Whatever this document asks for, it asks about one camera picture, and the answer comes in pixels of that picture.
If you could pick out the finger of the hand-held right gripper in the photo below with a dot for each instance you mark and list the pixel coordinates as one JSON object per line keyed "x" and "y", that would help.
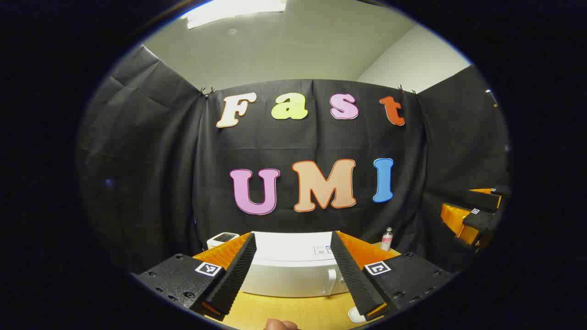
{"x": 484, "y": 199}
{"x": 481, "y": 222}

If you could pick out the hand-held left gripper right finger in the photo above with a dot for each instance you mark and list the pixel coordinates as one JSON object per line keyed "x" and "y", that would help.
{"x": 351, "y": 275}

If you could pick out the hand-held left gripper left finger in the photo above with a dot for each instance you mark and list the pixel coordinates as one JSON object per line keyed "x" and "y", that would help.
{"x": 238, "y": 270}

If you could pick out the white microwave oven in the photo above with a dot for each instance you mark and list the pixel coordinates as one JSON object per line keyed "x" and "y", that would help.
{"x": 289, "y": 270}

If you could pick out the white toaster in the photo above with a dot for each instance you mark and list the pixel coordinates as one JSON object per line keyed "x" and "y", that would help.
{"x": 222, "y": 239}

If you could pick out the white square plate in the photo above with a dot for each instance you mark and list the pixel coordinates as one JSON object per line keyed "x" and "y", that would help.
{"x": 355, "y": 315}

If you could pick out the clear bottle pink label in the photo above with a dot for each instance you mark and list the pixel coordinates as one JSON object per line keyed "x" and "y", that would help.
{"x": 387, "y": 240}

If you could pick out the black backdrop cloth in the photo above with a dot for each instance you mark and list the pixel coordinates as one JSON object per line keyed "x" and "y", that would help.
{"x": 146, "y": 160}

